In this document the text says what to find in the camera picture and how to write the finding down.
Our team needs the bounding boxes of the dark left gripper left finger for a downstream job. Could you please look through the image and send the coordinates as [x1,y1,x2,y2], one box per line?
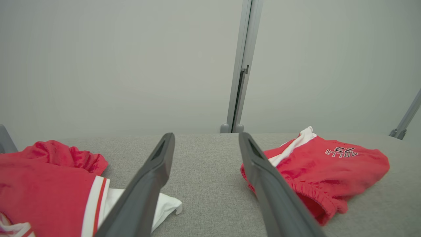
[94,133,175,237]

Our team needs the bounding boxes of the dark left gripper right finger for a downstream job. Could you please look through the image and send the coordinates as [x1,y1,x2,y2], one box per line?
[238,132,326,237]

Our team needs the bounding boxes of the red basketball shorts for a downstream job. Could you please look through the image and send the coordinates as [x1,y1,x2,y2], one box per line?
[240,127,390,226]

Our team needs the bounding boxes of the red and white basketball jersey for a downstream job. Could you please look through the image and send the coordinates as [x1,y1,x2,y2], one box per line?
[0,141,183,237]

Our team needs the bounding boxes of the grey partition post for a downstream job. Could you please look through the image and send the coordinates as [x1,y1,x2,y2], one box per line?
[220,0,263,134]
[389,89,421,140]
[0,124,18,154]

